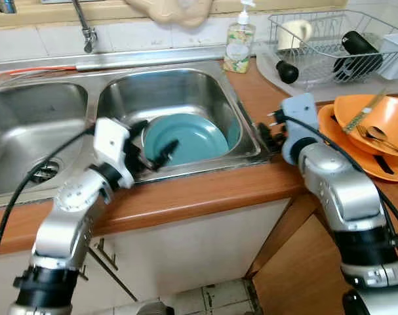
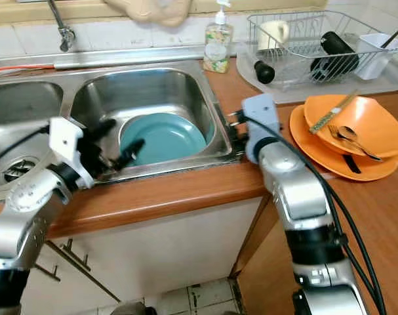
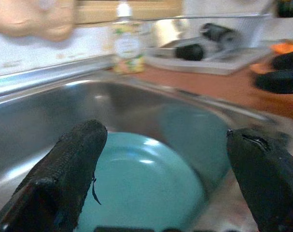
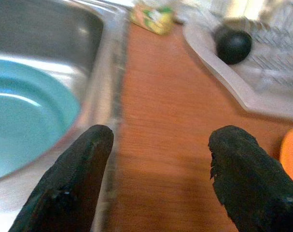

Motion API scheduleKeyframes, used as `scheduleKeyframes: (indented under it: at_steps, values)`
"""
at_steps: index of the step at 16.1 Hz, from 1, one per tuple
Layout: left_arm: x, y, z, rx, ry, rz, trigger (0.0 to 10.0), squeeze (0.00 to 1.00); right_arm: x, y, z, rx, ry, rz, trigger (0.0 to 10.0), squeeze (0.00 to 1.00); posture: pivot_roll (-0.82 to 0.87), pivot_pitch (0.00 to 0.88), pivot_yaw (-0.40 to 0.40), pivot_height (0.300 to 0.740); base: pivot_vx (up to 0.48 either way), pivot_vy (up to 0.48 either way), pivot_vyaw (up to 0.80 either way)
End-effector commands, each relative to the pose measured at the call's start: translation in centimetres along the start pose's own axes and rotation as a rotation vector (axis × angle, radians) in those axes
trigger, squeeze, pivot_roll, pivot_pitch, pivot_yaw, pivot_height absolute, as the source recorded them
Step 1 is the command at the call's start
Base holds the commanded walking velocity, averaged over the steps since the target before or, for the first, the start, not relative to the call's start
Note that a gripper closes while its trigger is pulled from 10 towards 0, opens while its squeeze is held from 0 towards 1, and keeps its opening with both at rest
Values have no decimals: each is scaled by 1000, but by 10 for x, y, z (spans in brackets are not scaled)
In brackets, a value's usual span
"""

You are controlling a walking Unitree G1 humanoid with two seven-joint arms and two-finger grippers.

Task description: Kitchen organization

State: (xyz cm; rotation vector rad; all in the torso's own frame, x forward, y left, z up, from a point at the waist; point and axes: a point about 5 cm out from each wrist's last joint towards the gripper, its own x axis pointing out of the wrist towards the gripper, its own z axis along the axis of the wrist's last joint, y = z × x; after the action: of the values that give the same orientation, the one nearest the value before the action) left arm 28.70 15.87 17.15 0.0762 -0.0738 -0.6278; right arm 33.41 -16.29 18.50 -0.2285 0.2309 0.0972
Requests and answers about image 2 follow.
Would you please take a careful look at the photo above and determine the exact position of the orange round plate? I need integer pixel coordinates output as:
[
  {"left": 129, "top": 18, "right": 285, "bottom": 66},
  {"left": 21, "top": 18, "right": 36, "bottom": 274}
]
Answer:
[{"left": 289, "top": 104, "right": 398, "bottom": 183}]

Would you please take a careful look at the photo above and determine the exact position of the silver fork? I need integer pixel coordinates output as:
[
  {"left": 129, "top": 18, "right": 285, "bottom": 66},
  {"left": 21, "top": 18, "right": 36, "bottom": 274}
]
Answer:
[{"left": 327, "top": 127, "right": 373, "bottom": 158}]

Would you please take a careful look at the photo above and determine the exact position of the silver spoon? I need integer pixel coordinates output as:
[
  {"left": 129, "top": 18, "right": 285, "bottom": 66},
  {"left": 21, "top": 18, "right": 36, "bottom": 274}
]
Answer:
[{"left": 336, "top": 125, "right": 384, "bottom": 162}]

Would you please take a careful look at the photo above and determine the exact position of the orange bowl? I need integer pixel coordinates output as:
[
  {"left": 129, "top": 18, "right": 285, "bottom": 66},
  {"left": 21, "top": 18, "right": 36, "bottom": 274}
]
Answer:
[{"left": 303, "top": 94, "right": 398, "bottom": 159}]

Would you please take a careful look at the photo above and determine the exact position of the teal round plate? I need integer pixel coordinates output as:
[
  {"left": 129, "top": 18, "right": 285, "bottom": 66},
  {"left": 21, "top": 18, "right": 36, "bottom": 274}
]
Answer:
[{"left": 119, "top": 113, "right": 208, "bottom": 167}]

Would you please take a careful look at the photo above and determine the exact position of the stainless steel double sink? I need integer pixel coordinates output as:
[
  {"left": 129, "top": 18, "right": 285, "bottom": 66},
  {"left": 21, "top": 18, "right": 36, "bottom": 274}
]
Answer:
[{"left": 0, "top": 60, "right": 247, "bottom": 203}]

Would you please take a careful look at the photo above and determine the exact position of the grey plastic drain tray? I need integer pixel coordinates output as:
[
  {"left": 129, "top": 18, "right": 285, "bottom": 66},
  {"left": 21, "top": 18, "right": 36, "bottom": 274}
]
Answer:
[{"left": 235, "top": 49, "right": 398, "bottom": 106}]

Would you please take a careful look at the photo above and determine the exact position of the small black bottle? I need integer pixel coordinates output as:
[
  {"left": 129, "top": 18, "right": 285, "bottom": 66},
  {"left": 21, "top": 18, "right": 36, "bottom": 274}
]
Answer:
[{"left": 254, "top": 58, "right": 277, "bottom": 85}]

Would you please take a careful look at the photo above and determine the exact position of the metal sink drain strainer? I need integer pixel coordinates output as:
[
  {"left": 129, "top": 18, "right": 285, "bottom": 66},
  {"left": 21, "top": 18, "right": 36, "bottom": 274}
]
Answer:
[{"left": 5, "top": 157, "right": 41, "bottom": 185}]

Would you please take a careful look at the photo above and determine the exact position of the white cabinet front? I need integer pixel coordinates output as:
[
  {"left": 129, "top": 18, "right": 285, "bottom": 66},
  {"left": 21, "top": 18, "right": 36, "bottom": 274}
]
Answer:
[{"left": 22, "top": 197, "right": 266, "bottom": 315}]

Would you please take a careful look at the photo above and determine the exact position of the clear dish soap pump bottle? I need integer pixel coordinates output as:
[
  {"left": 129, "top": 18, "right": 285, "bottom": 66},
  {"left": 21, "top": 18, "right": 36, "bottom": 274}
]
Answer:
[{"left": 201, "top": 0, "right": 235, "bottom": 75}]

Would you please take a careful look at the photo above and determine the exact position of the chrome sink faucet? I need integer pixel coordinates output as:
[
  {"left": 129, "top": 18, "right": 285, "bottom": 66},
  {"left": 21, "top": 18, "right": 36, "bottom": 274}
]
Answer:
[{"left": 46, "top": 0, "right": 77, "bottom": 54}]

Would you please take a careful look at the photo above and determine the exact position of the black tape strip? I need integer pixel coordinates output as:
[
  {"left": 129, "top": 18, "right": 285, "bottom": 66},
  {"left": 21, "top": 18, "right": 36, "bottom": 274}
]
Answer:
[{"left": 339, "top": 154, "right": 363, "bottom": 175}]

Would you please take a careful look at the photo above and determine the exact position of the cream ceramic mug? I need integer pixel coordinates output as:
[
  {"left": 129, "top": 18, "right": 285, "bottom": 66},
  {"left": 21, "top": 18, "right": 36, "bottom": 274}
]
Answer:
[{"left": 257, "top": 19, "right": 290, "bottom": 52}]

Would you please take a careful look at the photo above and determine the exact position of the black tumbler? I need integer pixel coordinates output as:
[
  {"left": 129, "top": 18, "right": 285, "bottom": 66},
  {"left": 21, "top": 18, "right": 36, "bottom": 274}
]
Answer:
[{"left": 309, "top": 30, "right": 361, "bottom": 82}]

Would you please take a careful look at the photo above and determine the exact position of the brown wooden cabinet door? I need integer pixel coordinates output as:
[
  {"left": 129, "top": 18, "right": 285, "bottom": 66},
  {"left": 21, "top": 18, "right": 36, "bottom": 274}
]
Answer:
[{"left": 231, "top": 215, "right": 312, "bottom": 315}]

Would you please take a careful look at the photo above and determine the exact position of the grey robot foot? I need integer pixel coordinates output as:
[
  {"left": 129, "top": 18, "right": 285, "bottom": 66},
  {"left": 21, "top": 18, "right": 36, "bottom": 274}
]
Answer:
[{"left": 109, "top": 301, "right": 148, "bottom": 315}]

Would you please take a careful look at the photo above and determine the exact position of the white plastic cutlery holder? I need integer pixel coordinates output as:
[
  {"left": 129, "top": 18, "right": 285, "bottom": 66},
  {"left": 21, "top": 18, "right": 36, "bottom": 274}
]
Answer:
[{"left": 353, "top": 32, "right": 398, "bottom": 81}]

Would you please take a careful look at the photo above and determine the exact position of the thin black utensil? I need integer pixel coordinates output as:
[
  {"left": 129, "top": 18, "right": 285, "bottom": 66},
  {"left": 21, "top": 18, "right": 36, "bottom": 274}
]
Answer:
[{"left": 380, "top": 22, "right": 398, "bottom": 51}]

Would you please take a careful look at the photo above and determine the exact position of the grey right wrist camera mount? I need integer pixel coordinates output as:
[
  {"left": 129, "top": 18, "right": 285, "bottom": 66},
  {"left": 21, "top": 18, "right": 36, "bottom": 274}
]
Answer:
[{"left": 243, "top": 93, "right": 282, "bottom": 165}]

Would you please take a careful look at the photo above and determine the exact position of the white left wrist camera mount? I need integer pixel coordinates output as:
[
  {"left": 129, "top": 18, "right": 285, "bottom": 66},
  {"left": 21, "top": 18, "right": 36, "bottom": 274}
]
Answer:
[{"left": 49, "top": 116, "right": 89, "bottom": 182}]

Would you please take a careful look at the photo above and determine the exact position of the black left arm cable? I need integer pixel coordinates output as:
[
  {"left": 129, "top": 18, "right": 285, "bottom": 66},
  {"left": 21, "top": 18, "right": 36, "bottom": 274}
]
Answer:
[{"left": 0, "top": 124, "right": 53, "bottom": 151}]

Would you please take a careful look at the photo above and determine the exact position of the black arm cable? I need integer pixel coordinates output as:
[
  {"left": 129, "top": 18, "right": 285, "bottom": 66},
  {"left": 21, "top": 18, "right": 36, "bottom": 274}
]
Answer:
[
  {"left": 244, "top": 112, "right": 388, "bottom": 315},
  {"left": 0, "top": 124, "right": 53, "bottom": 151}
]

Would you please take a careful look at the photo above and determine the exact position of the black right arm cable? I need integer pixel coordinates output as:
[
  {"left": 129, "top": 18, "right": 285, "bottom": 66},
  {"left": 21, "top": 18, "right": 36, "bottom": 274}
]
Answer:
[{"left": 244, "top": 112, "right": 388, "bottom": 315}]

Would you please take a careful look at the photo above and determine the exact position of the metal cabinet handle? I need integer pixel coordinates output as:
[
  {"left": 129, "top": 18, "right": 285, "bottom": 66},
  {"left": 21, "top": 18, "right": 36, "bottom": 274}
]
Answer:
[{"left": 44, "top": 238, "right": 122, "bottom": 303}]

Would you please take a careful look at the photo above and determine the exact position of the metal wire dish rack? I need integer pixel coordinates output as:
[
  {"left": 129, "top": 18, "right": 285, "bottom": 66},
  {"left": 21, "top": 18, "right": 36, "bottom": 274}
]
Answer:
[{"left": 247, "top": 9, "right": 398, "bottom": 87}]

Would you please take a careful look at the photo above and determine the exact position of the tan wooden window frame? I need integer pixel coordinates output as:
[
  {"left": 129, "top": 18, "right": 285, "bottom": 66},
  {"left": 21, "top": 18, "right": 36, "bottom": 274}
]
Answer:
[{"left": 0, "top": 0, "right": 325, "bottom": 28}]

